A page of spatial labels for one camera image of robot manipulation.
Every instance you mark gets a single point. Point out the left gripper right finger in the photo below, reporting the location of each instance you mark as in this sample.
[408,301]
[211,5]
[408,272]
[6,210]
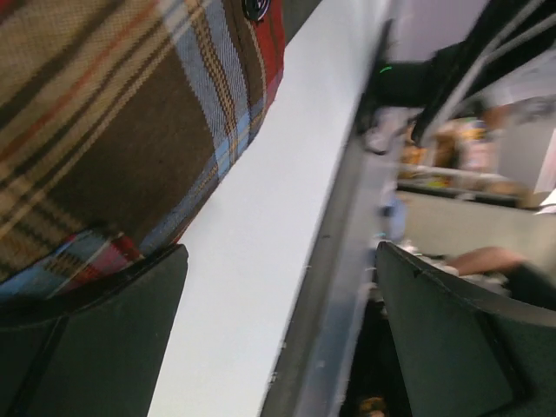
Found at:
[464,350]

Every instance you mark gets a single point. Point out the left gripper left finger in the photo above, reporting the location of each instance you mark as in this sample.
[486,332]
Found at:
[96,350]

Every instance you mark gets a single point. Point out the red plaid long sleeve shirt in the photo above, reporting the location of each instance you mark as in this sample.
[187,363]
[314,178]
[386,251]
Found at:
[119,119]

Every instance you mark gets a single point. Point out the aluminium frame rail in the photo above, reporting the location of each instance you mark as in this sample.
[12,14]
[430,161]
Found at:
[312,370]

